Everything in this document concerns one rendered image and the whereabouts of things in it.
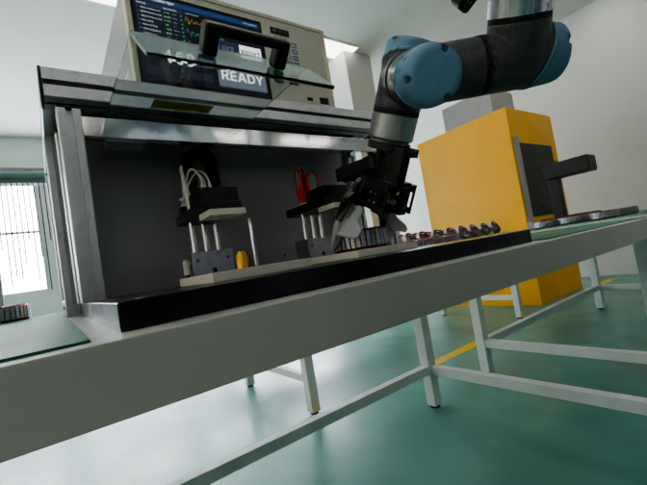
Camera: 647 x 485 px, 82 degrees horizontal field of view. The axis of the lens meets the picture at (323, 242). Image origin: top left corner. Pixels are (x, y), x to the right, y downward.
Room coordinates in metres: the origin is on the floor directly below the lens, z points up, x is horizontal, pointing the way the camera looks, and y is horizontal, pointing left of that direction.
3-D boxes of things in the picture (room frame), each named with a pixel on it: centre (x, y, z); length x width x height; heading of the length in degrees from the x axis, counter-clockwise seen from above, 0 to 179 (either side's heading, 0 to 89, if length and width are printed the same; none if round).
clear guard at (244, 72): (0.57, 0.14, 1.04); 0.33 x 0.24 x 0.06; 36
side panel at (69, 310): (0.77, 0.53, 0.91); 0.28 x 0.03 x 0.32; 36
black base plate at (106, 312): (0.65, 0.04, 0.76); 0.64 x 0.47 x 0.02; 126
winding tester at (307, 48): (0.91, 0.21, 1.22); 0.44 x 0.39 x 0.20; 126
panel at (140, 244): (0.85, 0.18, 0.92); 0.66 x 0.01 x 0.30; 126
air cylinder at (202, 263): (0.69, 0.21, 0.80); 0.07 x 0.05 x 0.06; 126
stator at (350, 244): (0.71, -0.07, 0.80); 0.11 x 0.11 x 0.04
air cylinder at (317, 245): (0.83, 0.02, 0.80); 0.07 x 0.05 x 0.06; 126
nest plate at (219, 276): (0.57, 0.13, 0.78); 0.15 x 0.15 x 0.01; 36
